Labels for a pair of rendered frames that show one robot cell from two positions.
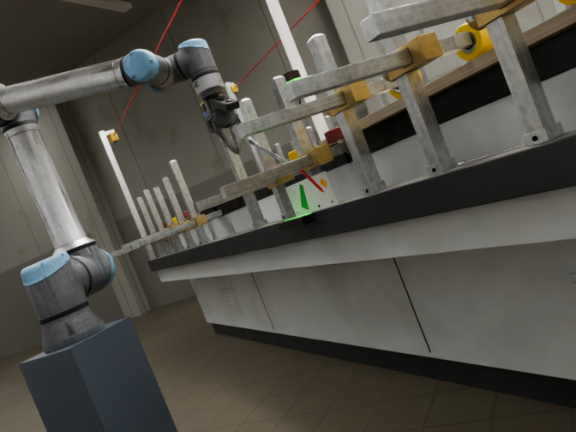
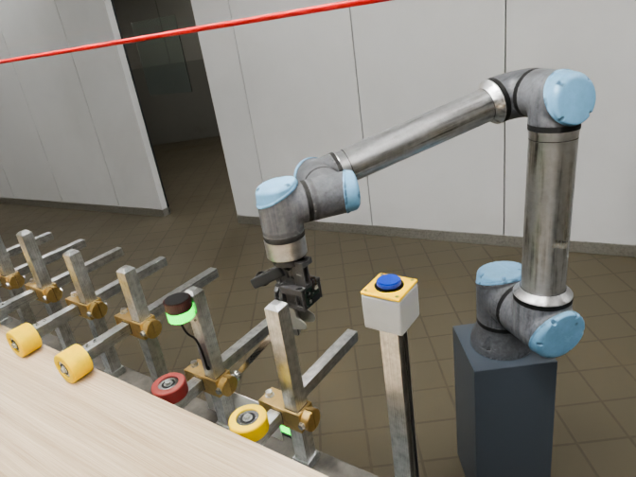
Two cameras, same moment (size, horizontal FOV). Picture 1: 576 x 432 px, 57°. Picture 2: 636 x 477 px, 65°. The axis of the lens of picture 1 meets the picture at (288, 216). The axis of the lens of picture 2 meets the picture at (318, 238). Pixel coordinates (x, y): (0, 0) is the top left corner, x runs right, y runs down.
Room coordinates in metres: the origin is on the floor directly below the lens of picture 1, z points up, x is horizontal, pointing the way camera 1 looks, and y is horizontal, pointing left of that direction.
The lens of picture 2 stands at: (2.62, -0.29, 1.63)
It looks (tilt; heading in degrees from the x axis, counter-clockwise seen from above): 23 degrees down; 154
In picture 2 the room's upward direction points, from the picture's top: 9 degrees counter-clockwise
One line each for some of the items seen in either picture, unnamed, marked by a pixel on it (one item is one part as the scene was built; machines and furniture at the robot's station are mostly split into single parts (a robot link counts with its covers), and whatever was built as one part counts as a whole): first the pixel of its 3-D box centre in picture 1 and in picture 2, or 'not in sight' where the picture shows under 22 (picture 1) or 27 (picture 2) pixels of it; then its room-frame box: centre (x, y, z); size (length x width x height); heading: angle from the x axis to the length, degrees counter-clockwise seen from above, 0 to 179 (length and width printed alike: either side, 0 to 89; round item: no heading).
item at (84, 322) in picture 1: (69, 325); (501, 328); (1.65, 0.77, 0.65); 0.19 x 0.19 x 0.10
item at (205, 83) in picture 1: (208, 86); (287, 246); (1.68, 0.08, 1.19); 0.10 x 0.09 x 0.05; 117
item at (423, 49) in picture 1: (409, 58); (86, 306); (1.10, -0.35, 0.94); 0.13 x 0.06 x 0.05; 27
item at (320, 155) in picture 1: (313, 159); (210, 379); (1.54, -0.13, 0.84); 0.13 x 0.06 x 0.05; 27
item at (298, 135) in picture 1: (305, 153); (215, 373); (1.56, -0.12, 0.87); 0.03 x 0.03 x 0.48; 27
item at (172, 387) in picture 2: (342, 145); (173, 400); (1.58, -0.23, 0.85); 0.08 x 0.08 x 0.11
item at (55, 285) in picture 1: (54, 284); (503, 292); (1.66, 0.76, 0.79); 0.17 x 0.15 x 0.18; 168
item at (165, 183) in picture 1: (180, 218); not in sight; (2.90, 0.56, 0.87); 0.03 x 0.03 x 0.48; 27
